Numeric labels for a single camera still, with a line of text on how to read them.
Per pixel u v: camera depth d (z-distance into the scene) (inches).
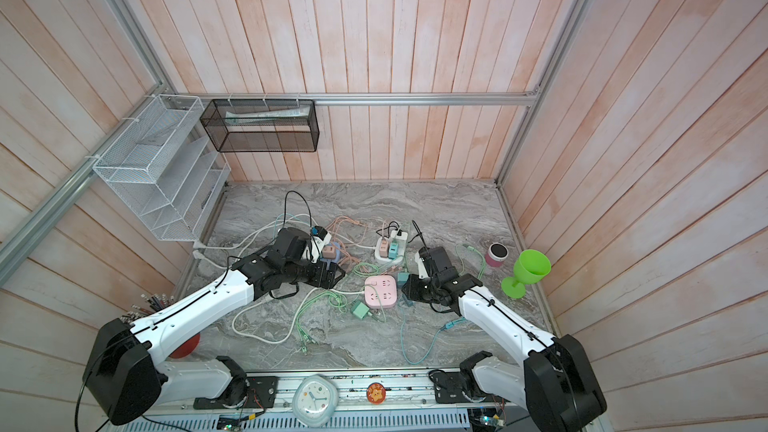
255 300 22.2
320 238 28.8
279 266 24.1
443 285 25.3
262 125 41.1
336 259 37.7
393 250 36.5
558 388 15.8
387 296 34.4
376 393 28.8
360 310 33.7
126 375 15.3
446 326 32.9
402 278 35.8
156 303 28.9
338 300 34.7
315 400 27.5
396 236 36.6
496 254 36.5
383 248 36.5
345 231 42.1
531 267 31.8
